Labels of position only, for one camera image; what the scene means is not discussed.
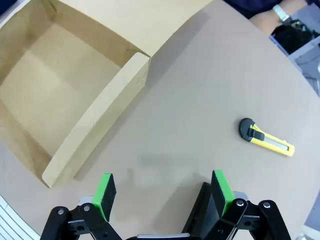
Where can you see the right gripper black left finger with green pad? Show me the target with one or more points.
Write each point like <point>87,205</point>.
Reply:
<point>101,200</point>

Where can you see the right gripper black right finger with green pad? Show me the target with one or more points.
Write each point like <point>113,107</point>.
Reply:
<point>222,192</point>

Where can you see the yellow black utility knife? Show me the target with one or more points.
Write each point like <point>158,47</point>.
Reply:
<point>267,140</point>

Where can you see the person's left forearm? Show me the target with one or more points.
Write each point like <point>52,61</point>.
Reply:
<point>296,5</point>

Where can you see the brown cardboard box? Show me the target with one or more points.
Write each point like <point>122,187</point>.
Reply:
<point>62,82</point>

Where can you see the person's left hand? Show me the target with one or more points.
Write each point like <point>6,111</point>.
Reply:
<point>265,22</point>

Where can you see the white ribbed cover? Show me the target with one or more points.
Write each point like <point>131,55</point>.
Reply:
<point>12,222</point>

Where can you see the black bag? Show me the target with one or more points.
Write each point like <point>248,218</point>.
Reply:
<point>292,37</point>

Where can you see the person in purple jacket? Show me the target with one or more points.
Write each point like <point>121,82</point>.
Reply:
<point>247,6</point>

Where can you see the silver wristwatch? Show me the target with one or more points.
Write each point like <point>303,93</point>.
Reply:
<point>281,12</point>

